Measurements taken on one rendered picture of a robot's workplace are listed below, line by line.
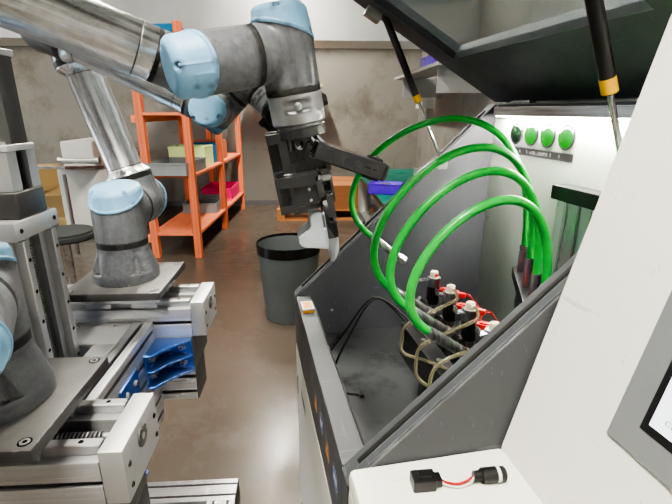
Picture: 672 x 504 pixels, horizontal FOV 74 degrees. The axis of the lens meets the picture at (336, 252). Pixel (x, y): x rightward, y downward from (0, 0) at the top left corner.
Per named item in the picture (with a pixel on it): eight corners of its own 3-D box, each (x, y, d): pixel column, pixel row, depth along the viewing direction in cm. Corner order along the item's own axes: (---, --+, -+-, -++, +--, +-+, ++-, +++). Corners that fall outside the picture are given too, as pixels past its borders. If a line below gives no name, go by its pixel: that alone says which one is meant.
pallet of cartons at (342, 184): (366, 206, 700) (366, 175, 685) (374, 220, 612) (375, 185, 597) (280, 207, 692) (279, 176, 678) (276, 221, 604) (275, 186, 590)
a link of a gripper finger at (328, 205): (324, 232, 70) (314, 178, 66) (335, 230, 70) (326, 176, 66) (328, 242, 65) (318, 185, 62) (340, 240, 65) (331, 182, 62)
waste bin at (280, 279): (322, 302, 350) (321, 233, 333) (318, 328, 308) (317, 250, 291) (266, 301, 351) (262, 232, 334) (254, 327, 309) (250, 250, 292)
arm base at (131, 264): (82, 288, 104) (74, 247, 101) (109, 267, 118) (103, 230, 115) (148, 287, 105) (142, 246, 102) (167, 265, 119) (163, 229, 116)
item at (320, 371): (297, 348, 127) (295, 296, 122) (312, 346, 128) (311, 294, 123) (341, 548, 69) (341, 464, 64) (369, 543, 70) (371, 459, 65)
